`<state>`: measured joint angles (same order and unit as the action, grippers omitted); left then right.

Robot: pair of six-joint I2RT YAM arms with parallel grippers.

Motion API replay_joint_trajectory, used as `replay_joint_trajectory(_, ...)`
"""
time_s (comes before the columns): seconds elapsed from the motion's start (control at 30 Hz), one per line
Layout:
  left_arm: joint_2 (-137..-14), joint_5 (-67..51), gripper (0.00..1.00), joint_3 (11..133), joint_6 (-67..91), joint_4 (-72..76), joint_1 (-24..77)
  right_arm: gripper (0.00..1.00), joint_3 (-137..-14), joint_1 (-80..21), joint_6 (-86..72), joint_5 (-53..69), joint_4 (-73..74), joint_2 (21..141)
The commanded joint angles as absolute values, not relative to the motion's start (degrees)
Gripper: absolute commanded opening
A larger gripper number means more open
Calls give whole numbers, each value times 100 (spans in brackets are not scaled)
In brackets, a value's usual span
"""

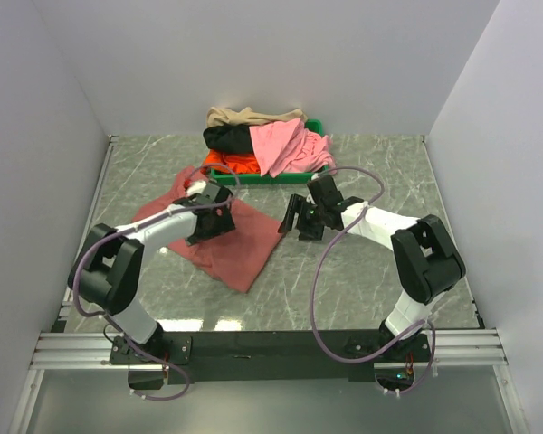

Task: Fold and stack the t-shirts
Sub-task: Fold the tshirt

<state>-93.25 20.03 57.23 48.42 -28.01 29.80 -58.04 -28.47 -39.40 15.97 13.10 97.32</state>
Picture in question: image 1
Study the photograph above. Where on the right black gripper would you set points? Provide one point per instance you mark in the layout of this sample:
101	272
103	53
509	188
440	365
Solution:
298	204

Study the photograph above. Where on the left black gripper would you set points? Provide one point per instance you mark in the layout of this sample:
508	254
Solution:
223	224

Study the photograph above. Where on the dusty rose t shirt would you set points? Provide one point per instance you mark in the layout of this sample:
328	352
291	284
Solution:
237	257

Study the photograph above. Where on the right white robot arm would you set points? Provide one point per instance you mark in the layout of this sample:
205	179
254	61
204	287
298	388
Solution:
427	261

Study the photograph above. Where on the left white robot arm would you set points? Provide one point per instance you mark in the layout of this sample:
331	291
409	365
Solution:
104	278

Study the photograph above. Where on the green plastic tray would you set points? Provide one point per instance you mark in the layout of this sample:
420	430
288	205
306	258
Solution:
313	125

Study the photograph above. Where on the light pink t shirt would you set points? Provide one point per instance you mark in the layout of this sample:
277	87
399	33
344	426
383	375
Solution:
288	147

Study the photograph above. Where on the orange t shirt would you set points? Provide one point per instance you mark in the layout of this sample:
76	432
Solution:
245	164

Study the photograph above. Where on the black t shirt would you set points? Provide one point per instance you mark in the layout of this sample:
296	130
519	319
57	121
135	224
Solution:
229	139

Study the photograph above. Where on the beige t shirt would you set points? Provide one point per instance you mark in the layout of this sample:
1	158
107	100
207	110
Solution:
219	116

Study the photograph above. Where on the black base crossbar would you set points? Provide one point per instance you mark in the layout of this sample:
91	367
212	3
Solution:
281	355

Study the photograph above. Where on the aluminium frame rail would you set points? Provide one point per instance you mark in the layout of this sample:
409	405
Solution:
65	350

